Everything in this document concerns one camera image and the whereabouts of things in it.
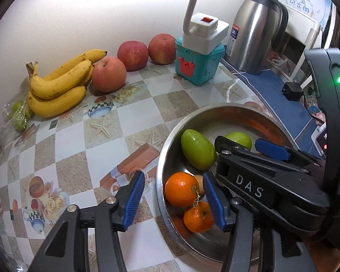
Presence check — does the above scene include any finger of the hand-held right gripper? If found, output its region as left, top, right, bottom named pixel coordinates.
left=214, top=136, right=332, bottom=233
left=255, top=138, right=328, bottom=173

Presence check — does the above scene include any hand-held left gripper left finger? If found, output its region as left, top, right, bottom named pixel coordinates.
left=27, top=171, right=146, bottom=272

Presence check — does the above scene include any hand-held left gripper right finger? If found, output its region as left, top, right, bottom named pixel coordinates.
left=203, top=171, right=312, bottom=272

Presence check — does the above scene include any brown longan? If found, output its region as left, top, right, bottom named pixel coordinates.
left=193, top=175, right=207, bottom=196

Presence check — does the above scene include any orange with short stem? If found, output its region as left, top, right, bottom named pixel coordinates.
left=183, top=201, right=216, bottom=233

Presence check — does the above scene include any round green mango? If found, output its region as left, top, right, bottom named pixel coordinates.
left=224, top=131, right=253, bottom=151

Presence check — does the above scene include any orange with stick stem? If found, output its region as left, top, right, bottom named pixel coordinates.
left=164, top=172, right=201, bottom=208

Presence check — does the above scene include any long green mango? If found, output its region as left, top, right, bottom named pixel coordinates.
left=180, top=129, right=217, bottom=170

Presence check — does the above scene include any steel bowl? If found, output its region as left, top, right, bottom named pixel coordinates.
left=155, top=103, right=304, bottom=262

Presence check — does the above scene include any black power adapter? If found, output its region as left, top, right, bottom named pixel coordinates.
left=281, top=82, right=305, bottom=101

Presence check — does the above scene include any blue striped cloth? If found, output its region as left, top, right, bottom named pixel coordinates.
left=221, top=59, right=326, bottom=159

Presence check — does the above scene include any white plastic crate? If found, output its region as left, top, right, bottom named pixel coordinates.
left=268, top=0, right=322, bottom=88

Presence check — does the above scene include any steel thermos jug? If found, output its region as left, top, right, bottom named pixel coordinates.
left=224, top=0, right=289, bottom=75

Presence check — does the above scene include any red apple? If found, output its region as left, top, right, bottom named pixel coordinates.
left=148, top=33, right=177, bottom=65
left=117, top=41, right=149, bottom=71
left=91, top=57, right=127, bottom=93

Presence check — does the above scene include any yellow banana bunch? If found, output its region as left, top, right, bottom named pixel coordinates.
left=25, top=49, right=108, bottom=118

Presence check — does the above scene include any clear plastic clamshell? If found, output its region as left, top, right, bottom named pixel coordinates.
left=0, top=96, right=39, bottom=145

